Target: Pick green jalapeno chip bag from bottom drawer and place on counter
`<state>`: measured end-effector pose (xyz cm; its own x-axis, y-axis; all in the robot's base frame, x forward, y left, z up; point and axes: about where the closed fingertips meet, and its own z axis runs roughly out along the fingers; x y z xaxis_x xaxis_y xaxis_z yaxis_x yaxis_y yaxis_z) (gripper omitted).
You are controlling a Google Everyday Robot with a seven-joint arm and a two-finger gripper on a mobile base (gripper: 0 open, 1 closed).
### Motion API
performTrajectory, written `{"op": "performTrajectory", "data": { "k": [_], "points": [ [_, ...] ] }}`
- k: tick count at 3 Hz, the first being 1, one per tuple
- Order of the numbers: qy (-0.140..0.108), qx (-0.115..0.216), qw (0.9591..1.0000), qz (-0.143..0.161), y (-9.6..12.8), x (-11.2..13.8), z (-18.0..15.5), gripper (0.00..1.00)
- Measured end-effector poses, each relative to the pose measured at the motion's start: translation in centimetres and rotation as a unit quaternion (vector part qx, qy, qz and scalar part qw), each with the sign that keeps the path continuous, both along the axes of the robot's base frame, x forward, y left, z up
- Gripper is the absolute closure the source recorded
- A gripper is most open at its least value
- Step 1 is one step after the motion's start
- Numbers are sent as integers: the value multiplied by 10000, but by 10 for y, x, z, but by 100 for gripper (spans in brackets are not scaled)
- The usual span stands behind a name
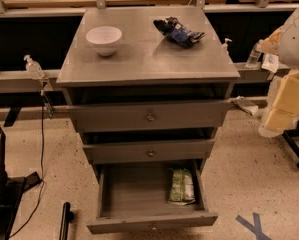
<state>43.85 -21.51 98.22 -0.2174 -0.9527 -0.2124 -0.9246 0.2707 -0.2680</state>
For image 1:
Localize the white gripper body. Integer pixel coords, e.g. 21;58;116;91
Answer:
258;76;282;138

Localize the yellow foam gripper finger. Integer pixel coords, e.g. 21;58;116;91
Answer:
264;109;294;132
272;71;299;118

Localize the green jalapeno chip bag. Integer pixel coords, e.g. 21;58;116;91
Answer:
168;168;195;205

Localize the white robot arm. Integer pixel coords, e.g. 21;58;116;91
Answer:
258;6;299;138

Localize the grey middle drawer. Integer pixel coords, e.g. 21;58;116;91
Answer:
83;139;214;164

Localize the grey top drawer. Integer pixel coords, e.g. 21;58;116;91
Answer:
69;100;230;132

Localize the grey wooden drawer cabinet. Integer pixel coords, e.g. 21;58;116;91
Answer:
56;5;241;172

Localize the blue chip bag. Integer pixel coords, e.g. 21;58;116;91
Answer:
153;17;205;48

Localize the grey open bottom drawer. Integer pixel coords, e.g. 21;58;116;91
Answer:
87;160;218;234

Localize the white paper packet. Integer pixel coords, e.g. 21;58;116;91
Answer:
261;53;279;73

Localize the clear plastic water bottle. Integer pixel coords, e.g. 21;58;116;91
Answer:
245;40;262;68

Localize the small sanitizer pump bottle right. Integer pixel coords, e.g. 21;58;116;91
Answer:
222;38;232;54

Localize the white ceramic bowl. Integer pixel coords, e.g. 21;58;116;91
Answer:
86;26;122;56

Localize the black tube on floor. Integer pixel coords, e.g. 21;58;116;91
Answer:
59;202;74;240

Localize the clear sanitizer pump bottle left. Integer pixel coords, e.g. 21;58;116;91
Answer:
24;55;44;80

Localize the black stand base left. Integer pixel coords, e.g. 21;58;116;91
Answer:
0;126;42;240

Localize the black cable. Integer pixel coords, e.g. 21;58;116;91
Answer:
8;78;54;239

